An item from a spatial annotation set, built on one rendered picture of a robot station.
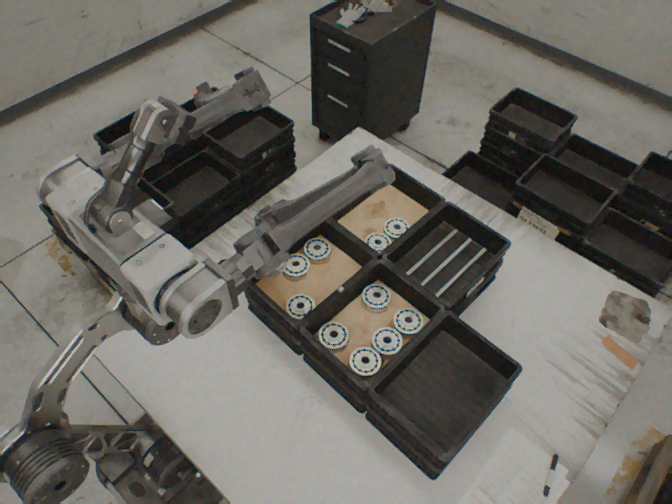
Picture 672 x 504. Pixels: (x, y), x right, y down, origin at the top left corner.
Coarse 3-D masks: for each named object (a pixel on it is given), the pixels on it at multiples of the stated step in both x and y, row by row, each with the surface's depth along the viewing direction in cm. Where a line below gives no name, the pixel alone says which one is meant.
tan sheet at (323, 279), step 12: (300, 252) 204; (336, 252) 204; (312, 264) 201; (324, 264) 201; (336, 264) 201; (348, 264) 201; (276, 276) 197; (312, 276) 197; (324, 276) 198; (336, 276) 198; (348, 276) 198; (264, 288) 194; (276, 288) 194; (288, 288) 194; (300, 288) 194; (312, 288) 194; (324, 288) 194; (336, 288) 194; (276, 300) 191
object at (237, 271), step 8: (232, 256) 122; (240, 256) 121; (208, 264) 116; (216, 264) 116; (224, 264) 118; (232, 264) 118; (240, 264) 120; (248, 264) 120; (216, 272) 115; (224, 272) 115; (232, 272) 117; (240, 272) 118; (248, 272) 120; (232, 280) 114; (240, 280) 118; (248, 280) 122; (232, 288) 116; (240, 288) 119; (232, 296) 118; (232, 304) 121
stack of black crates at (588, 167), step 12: (564, 144) 298; (576, 144) 305; (588, 144) 300; (564, 156) 307; (576, 156) 307; (588, 156) 305; (600, 156) 299; (612, 156) 295; (576, 168) 301; (588, 168) 301; (600, 168) 301; (612, 168) 299; (624, 168) 294; (636, 168) 287; (600, 180) 295; (612, 180) 296; (624, 180) 296; (612, 204) 286
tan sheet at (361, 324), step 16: (352, 304) 190; (400, 304) 191; (336, 320) 186; (352, 320) 186; (368, 320) 187; (384, 320) 187; (336, 336) 182; (352, 336) 183; (368, 336) 183; (352, 352) 179
